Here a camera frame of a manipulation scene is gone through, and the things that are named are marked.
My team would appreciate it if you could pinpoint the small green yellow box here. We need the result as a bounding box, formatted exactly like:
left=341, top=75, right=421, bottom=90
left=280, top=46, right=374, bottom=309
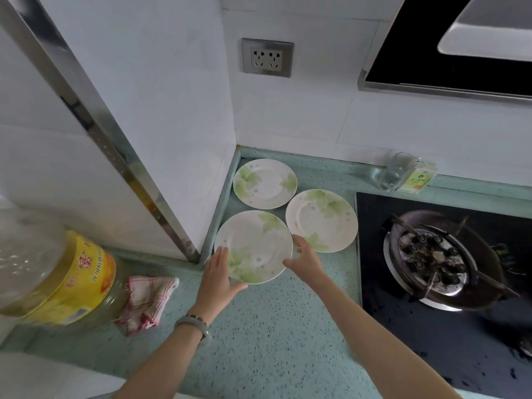
left=401, top=158, right=438, bottom=194

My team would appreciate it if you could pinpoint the pink dish cloth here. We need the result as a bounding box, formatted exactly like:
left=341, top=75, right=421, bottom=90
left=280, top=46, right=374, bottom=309
left=114, top=275, right=180, bottom=338

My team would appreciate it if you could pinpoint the black steel range hood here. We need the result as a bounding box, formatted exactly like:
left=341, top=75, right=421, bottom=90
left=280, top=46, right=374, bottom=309
left=357, top=0, right=532, bottom=105

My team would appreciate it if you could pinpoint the yellow label cooking oil bottle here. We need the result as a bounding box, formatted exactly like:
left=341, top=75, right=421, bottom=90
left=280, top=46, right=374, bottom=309
left=0, top=207, right=130, bottom=329

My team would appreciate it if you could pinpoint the metal gas burner grate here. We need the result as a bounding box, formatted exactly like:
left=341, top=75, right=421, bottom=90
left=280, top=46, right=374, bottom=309
left=382, top=209, right=520, bottom=312

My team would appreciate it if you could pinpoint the white green leaf plate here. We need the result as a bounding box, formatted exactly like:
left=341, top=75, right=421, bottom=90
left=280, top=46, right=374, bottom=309
left=232, top=158, right=299, bottom=211
left=285, top=188, right=359, bottom=254
left=213, top=209, right=295, bottom=286

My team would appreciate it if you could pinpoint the person's right forearm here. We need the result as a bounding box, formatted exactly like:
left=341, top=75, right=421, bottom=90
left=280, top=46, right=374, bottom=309
left=315, top=274, right=462, bottom=399

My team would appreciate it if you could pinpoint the pale green jade bangle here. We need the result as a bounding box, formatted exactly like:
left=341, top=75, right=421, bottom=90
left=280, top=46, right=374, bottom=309
left=173, top=314, right=213, bottom=350

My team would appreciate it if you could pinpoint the person's left forearm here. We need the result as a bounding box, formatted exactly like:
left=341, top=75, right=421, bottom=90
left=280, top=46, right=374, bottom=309
left=114, top=315, right=213, bottom=399

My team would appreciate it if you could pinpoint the grey wall socket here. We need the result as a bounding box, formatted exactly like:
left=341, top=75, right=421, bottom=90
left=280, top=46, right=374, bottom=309
left=242, top=37, right=295, bottom=78

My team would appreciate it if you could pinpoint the person's left hand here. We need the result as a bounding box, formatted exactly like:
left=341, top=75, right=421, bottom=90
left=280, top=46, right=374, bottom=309
left=193, top=246, right=249, bottom=325

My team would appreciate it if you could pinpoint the metal corner strip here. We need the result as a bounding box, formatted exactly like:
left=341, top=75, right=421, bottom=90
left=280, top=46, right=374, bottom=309
left=0, top=0, right=202, bottom=264

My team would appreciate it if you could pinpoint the person's right hand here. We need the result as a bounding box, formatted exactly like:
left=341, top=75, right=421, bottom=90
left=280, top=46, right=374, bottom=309
left=282, top=235, right=329, bottom=287

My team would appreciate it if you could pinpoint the clear glass cup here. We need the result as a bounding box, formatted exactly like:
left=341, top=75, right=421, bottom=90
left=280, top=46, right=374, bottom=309
left=376, top=152, right=418, bottom=192

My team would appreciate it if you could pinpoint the black glass gas stove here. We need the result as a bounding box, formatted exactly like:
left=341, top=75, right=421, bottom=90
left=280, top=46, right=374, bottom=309
left=355, top=191, right=532, bottom=389

